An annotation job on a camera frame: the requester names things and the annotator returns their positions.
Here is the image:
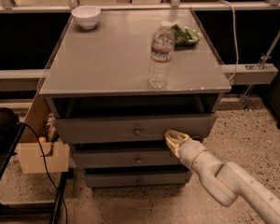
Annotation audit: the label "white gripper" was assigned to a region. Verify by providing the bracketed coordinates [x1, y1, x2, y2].
[165, 130, 206, 170]

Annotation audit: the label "grey top drawer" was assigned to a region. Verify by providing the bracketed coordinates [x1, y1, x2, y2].
[54, 94, 217, 145]

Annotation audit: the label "grey drawer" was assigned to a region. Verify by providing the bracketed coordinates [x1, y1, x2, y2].
[54, 94, 217, 145]
[84, 165, 192, 188]
[71, 140, 179, 168]

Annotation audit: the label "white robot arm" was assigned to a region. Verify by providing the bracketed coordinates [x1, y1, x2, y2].
[164, 130, 280, 224]

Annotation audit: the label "grey bottom drawer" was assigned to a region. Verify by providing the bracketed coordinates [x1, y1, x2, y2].
[84, 165, 192, 188]

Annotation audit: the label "grey middle drawer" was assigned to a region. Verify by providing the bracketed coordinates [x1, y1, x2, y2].
[71, 140, 179, 168]

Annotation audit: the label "grey drawer cabinet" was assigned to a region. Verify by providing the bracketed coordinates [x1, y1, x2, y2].
[38, 8, 232, 189]

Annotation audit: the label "clear plastic water bottle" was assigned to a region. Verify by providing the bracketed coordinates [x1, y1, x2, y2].
[148, 21, 175, 89]

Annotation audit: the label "green chip bag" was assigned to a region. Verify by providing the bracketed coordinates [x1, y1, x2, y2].
[171, 24, 200, 46]

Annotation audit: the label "diagonal metal strut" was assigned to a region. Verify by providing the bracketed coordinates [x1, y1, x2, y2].
[240, 30, 280, 111]

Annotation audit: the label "cardboard box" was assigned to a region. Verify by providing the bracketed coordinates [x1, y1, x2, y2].
[16, 94, 70, 174]

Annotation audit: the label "toys in box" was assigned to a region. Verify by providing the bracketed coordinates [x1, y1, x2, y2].
[38, 114, 59, 143]

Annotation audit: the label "white bowl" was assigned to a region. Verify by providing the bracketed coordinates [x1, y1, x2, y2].
[71, 6, 101, 29]

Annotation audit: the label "black chair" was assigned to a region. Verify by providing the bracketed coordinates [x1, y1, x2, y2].
[0, 107, 73, 224]

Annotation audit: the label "white cable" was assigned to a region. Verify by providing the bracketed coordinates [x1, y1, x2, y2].
[217, 0, 240, 82]

